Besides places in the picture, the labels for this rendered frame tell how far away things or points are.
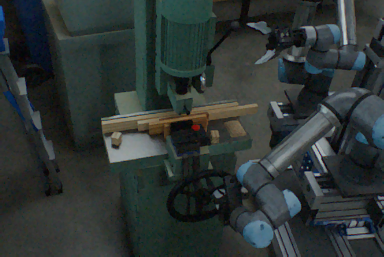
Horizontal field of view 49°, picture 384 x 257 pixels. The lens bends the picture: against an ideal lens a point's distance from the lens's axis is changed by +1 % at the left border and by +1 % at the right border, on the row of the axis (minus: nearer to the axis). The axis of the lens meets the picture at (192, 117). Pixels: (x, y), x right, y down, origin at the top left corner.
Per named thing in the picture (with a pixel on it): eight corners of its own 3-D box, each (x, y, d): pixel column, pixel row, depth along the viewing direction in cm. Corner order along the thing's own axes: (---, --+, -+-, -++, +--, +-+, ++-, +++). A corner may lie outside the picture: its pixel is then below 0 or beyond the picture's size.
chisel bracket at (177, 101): (175, 116, 170) (176, 100, 164) (166, 96, 180) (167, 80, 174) (193, 114, 172) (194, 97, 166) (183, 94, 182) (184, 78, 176)
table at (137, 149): (114, 192, 156) (113, 181, 152) (102, 138, 178) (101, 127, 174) (260, 164, 173) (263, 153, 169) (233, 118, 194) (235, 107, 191)
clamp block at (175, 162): (173, 175, 160) (174, 159, 155) (164, 151, 170) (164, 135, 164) (209, 168, 164) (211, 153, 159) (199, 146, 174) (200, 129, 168)
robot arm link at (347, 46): (350, -17, 189) (357, 77, 168) (325, -19, 189) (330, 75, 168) (360, -36, 179) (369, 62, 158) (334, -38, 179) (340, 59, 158)
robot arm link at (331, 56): (332, 77, 165) (341, 53, 158) (304, 74, 166) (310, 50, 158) (328, 66, 171) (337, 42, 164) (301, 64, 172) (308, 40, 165)
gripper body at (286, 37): (274, 25, 148) (304, 22, 152) (265, 33, 156) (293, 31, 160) (279, 46, 147) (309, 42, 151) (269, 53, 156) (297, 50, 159)
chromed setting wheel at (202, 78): (199, 100, 184) (201, 77, 176) (190, 83, 193) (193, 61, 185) (206, 99, 185) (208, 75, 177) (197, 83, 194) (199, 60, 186)
